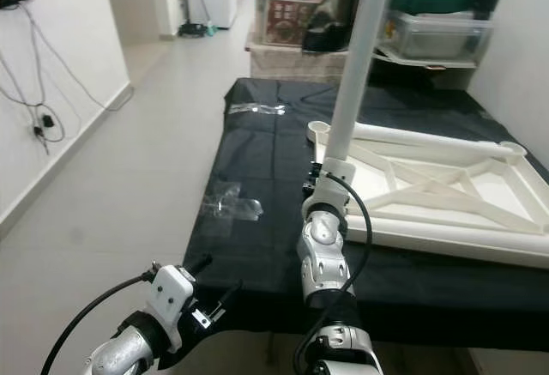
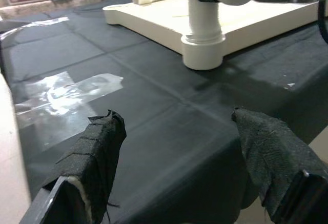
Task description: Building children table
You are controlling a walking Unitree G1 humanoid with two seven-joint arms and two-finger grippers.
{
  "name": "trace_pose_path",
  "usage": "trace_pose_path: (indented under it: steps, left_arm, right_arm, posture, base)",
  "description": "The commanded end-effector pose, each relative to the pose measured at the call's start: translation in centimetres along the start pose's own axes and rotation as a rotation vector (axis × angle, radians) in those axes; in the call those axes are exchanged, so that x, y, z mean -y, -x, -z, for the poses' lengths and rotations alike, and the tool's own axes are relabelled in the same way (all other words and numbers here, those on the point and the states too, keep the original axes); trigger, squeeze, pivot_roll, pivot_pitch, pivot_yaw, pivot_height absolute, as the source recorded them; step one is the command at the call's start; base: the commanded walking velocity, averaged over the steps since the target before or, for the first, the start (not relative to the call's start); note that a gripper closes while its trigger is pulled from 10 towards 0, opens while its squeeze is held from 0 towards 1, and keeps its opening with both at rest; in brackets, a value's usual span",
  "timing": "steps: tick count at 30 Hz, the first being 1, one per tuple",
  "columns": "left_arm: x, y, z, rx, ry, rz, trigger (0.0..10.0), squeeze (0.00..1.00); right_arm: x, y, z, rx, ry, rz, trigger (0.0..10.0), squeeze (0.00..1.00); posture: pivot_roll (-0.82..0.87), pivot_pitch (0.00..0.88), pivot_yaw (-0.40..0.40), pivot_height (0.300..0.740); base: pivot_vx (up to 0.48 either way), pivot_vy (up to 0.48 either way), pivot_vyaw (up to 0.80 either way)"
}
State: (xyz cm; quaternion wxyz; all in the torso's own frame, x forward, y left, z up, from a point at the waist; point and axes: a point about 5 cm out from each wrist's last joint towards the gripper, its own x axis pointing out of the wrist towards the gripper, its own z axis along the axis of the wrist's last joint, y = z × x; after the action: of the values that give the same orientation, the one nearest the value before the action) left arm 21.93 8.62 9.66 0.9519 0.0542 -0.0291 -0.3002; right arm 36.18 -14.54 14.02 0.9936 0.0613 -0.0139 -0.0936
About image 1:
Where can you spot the floor mop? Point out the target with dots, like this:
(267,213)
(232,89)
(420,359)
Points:
(197,30)

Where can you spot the black tablecloth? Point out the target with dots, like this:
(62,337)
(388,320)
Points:
(249,272)

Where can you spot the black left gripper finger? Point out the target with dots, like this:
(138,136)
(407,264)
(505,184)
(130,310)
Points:
(227,299)
(200,263)

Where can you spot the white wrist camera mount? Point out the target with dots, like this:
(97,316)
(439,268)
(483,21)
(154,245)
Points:
(334,178)
(170,293)

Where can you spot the patterned bench cloth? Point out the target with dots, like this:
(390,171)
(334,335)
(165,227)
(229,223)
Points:
(296,64)

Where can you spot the clear plastic container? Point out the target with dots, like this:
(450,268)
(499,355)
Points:
(437,36)

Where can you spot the long clear tape strip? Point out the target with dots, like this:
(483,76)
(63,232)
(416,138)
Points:
(257,109)

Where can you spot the crumpled clear tape patch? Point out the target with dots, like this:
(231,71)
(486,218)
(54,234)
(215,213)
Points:
(227,203)

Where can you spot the white plastic table top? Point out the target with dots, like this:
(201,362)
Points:
(437,244)

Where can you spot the orange lid storage box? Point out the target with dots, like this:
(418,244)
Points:
(283,19)

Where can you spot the black power adapter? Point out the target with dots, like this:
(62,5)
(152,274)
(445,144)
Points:
(46,122)

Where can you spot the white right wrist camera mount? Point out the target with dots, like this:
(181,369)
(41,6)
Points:
(334,178)

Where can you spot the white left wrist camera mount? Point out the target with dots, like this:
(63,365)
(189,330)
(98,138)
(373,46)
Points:
(170,293)

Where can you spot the black round basin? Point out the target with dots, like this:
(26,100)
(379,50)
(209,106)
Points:
(416,75)

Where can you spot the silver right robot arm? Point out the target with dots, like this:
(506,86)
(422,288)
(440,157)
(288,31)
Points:
(322,251)

